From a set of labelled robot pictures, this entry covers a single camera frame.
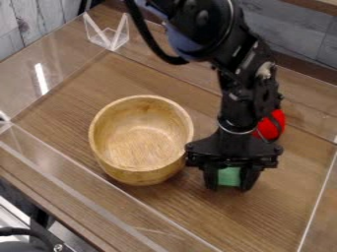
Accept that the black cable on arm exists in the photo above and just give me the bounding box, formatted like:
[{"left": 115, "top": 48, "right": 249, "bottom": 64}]
[{"left": 124, "top": 0, "right": 190, "bottom": 66}]

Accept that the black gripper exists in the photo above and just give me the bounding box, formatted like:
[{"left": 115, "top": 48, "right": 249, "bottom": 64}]
[{"left": 186, "top": 124, "right": 283, "bottom": 192}]

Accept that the brown wooden bowl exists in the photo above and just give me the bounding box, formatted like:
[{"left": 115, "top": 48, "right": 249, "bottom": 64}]
[{"left": 88, "top": 94, "right": 195, "bottom": 186}]

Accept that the black stand under table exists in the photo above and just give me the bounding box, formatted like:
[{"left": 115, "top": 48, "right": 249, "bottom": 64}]
[{"left": 0, "top": 209, "right": 69, "bottom": 252}]

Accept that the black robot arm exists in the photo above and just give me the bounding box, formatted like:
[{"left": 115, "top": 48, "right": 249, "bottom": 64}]
[{"left": 124, "top": 0, "right": 286, "bottom": 192}]

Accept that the clear acrylic corner bracket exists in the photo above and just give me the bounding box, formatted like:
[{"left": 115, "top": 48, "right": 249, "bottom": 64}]
[{"left": 83, "top": 13, "right": 128, "bottom": 51}]

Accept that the green rectangular stick block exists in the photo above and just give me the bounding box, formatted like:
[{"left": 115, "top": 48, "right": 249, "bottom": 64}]
[{"left": 218, "top": 167, "right": 241, "bottom": 187}]

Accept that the red toy strawberry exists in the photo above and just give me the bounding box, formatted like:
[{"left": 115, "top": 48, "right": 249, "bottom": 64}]
[{"left": 253, "top": 109, "right": 286, "bottom": 142}]

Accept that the clear acrylic tray wall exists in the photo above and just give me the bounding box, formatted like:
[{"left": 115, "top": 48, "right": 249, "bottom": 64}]
[{"left": 0, "top": 117, "right": 221, "bottom": 252}]

